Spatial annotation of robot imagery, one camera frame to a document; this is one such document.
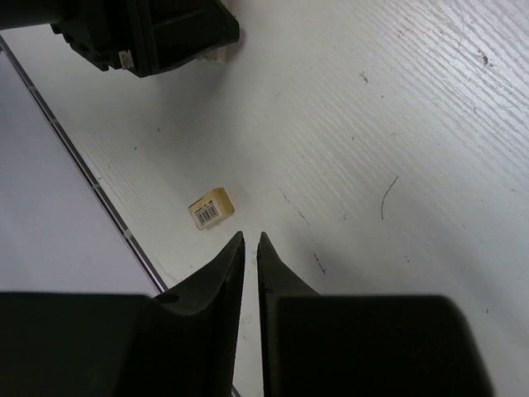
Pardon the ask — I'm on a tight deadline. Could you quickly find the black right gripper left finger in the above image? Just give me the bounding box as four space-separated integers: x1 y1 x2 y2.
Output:
1 232 245 396

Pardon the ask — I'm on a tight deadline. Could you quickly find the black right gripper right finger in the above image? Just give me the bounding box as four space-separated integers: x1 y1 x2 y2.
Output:
257 234 493 396

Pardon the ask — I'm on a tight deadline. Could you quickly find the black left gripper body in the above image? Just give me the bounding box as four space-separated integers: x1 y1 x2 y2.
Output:
1 0 240 78

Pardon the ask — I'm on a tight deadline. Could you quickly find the beige barcode eraser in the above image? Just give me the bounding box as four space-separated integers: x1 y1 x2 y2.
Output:
188 188 235 231

